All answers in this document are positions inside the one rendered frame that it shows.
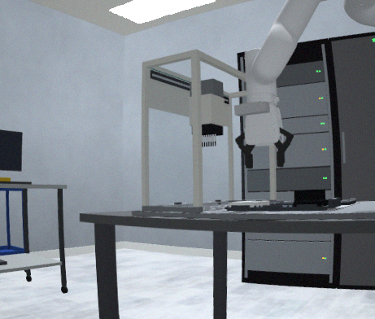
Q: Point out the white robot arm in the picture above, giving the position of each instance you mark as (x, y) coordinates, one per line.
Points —
(273, 56)

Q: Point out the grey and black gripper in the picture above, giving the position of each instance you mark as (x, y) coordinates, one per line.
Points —
(264, 130)

